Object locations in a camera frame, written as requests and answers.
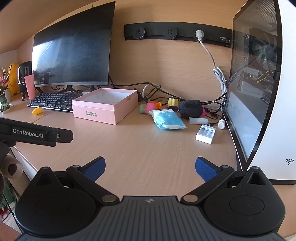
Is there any black keyboard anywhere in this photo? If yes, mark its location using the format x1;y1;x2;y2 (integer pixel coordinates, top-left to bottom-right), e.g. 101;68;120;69
27;92;80;113

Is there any white plug with cable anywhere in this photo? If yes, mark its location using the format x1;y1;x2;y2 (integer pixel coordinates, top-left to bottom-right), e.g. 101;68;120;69
195;29;229;109

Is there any yellow plush figure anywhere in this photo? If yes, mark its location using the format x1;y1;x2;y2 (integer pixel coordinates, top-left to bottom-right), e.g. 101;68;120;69
8;63;20;95

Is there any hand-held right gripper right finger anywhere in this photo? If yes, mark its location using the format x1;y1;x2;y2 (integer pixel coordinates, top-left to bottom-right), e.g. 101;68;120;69
181;157;267;205

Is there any white computer case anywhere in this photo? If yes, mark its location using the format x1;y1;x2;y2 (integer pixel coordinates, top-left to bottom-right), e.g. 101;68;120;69
222;0;296;186

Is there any wooden desktop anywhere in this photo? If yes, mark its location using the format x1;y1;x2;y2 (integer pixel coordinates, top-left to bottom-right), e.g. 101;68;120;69
0;88;296;241

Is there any pink orange plush toy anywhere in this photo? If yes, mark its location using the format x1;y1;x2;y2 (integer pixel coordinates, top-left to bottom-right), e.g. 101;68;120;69
145;101;162;114

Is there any black speaker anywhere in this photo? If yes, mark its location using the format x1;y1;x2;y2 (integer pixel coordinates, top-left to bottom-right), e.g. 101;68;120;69
17;61;33;101

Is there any paper roll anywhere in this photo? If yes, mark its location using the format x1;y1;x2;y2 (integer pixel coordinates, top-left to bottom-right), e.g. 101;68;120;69
1;153;25;181

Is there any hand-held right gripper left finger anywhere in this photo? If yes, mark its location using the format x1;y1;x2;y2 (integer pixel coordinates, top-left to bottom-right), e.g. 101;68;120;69
32;157;118;207

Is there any green printed pot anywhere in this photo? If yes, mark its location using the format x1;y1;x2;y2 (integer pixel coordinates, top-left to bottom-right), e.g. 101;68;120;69
0;94;12;114

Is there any white tube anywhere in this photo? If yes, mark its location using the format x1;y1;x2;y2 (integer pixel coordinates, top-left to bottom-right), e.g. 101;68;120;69
188;117;210;126

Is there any pink cardboard box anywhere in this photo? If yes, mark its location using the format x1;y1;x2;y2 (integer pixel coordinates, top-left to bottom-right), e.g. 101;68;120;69
72;88;139;126

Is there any black wall socket rail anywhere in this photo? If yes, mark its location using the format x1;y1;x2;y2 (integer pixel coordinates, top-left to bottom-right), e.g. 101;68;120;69
124;22;232;48

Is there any white battery charger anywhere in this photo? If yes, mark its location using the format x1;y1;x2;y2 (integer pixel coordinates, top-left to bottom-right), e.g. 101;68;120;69
195;124;216;145

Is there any pink card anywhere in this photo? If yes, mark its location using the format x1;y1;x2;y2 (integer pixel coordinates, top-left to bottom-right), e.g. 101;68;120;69
24;75;36;102

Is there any pink flower plant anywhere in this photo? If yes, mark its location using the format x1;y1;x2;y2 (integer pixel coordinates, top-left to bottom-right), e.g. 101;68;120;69
0;66;11;94

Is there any black cable bundle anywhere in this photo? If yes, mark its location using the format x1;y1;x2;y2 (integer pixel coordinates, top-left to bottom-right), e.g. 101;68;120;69
109;76;229;121

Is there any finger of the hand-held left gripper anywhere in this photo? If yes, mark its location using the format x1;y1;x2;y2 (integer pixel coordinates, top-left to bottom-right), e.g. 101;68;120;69
55;128;74;143

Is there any grey looped cable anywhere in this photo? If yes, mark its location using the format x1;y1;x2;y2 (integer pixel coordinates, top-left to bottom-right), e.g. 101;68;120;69
142;83;163;102

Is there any black curved monitor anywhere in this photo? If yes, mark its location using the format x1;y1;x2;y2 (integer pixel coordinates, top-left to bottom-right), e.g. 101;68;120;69
31;1;116;93

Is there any black plush toy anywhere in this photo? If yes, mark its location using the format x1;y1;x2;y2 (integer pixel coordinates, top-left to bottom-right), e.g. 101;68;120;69
178;100;204;120

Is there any blue face mask packet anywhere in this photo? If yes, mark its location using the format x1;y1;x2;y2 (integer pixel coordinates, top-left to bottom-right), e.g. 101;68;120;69
148;109;187;131

